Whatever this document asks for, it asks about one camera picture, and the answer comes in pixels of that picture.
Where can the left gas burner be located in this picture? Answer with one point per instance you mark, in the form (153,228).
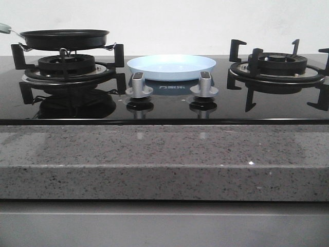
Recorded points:
(53,66)

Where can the gas burner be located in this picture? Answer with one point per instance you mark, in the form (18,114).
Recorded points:
(274,64)
(53,66)

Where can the silver right stove knob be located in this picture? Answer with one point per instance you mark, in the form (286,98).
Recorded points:
(204,89)

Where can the silver stove knob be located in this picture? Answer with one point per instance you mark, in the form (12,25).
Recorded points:
(139,89)
(204,89)

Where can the right gas burner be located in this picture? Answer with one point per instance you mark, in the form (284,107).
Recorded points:
(274,64)

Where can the black left pan support grate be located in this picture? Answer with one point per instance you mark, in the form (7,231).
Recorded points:
(73,85)

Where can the light blue plate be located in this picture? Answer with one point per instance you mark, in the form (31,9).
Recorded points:
(171,67)

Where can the black glass cooktop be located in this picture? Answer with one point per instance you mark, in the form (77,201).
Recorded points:
(238,102)

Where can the silver left stove knob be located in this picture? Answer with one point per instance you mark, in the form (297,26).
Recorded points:
(139,89)

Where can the black right pan support grate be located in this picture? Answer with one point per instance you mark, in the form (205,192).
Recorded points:
(253,61)

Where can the black pan support grate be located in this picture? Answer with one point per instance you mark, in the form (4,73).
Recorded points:
(253,61)
(73,85)

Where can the black frying pan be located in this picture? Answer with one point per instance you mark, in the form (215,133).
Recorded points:
(70,39)

